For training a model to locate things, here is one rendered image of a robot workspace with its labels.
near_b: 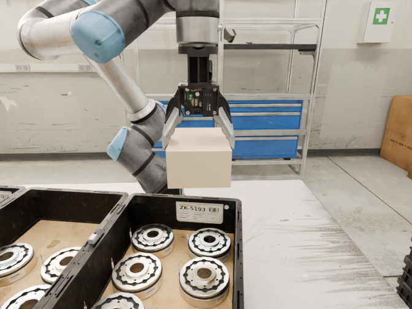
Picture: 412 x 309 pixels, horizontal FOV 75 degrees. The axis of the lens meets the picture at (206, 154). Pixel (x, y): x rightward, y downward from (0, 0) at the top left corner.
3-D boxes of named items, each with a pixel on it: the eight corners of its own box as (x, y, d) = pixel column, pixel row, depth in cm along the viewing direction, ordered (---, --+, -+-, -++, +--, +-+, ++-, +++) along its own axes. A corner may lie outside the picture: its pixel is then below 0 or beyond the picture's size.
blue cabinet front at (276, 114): (222, 158, 260) (224, 100, 240) (295, 157, 263) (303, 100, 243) (222, 159, 257) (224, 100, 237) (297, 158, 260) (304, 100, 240)
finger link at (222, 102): (219, 132, 54) (194, 96, 51) (218, 129, 56) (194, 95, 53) (238, 119, 53) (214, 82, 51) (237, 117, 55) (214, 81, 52)
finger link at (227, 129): (235, 157, 52) (208, 119, 49) (231, 147, 57) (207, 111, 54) (249, 148, 51) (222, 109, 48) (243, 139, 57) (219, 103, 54)
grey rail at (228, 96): (125, 99, 242) (124, 94, 240) (309, 97, 249) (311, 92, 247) (122, 100, 233) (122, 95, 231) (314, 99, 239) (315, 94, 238)
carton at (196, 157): (173, 157, 66) (172, 127, 63) (222, 156, 66) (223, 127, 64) (167, 188, 51) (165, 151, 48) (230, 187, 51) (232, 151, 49)
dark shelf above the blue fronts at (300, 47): (181, 51, 265) (181, 45, 263) (300, 51, 269) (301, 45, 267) (178, 51, 223) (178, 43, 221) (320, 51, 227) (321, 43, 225)
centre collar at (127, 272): (130, 260, 59) (130, 257, 59) (152, 262, 58) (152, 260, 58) (121, 277, 54) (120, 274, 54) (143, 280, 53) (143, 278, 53)
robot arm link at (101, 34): (-11, 34, 68) (70, 6, 36) (25, 11, 72) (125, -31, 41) (27, 73, 75) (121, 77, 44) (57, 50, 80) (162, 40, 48)
